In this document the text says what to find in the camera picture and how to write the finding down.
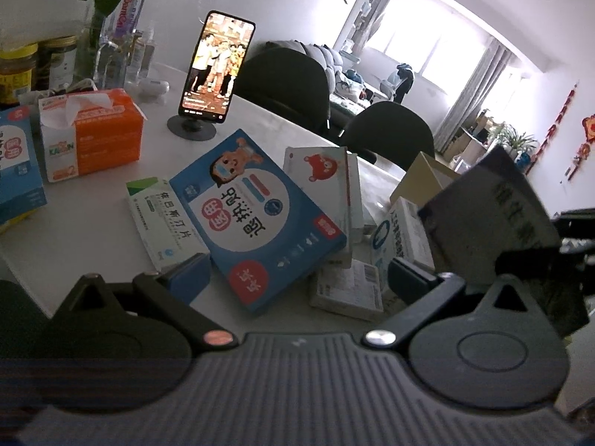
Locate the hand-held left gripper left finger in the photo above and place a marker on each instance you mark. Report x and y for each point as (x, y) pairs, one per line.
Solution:
(188, 281)

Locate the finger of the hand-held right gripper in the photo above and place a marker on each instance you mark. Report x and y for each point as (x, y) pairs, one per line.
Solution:
(534, 262)

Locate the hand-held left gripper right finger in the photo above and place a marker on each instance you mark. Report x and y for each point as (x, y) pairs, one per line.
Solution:
(409, 278)

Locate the white box with blue print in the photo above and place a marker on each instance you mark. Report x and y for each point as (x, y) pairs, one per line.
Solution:
(404, 237)

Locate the grey medicine box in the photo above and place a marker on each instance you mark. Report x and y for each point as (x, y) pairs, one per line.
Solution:
(488, 223)

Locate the white labelled box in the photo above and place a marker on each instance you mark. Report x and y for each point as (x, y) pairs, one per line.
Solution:
(346, 292)

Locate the green and white medicine box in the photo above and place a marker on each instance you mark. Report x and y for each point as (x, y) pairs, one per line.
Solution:
(158, 223)

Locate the large blue cartoon box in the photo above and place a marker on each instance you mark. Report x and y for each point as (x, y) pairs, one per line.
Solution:
(260, 223)

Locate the brown cardboard box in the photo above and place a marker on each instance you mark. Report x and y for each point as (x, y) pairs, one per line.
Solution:
(418, 181)

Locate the white box with red bear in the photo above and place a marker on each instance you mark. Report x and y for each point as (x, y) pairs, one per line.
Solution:
(320, 172)

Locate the green potted plant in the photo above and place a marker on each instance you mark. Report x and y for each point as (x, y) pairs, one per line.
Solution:
(513, 141)

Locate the wooden shelf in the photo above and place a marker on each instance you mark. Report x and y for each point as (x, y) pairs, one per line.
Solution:
(467, 144)

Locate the dark dining chair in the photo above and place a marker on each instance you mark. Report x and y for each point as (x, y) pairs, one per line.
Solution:
(283, 88)
(390, 130)

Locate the round black phone stand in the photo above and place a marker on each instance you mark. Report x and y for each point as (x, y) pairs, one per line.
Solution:
(190, 131)

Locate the orange tissue box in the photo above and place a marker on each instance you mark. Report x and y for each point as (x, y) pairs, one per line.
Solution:
(107, 134)

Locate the grey curtain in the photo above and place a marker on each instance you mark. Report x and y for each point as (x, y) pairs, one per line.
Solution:
(474, 93)

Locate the small white device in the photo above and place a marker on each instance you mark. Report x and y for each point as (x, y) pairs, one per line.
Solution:
(153, 89)

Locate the chair with draped clothes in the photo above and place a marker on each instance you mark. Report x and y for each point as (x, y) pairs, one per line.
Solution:
(402, 81)

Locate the small blue cartoon box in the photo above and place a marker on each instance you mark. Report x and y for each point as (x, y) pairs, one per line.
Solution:
(18, 172)

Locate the black smartphone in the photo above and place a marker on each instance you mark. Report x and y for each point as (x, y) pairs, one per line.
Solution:
(216, 69)

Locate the small clear bottle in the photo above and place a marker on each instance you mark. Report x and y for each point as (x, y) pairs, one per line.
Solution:
(144, 55)

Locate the grey sofa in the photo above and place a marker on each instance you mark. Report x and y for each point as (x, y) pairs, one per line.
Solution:
(320, 55)

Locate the glass vase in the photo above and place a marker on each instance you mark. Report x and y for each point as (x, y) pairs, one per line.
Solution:
(95, 51)

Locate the yellow lid jar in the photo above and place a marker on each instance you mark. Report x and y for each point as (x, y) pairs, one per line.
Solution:
(18, 74)

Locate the white shelving unit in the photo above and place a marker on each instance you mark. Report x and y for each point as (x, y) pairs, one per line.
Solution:
(362, 14)

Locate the pink label water bottle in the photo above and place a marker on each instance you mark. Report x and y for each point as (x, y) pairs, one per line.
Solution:
(125, 14)

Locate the red knot wall ornament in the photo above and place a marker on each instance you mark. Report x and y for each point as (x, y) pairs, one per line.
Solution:
(589, 128)

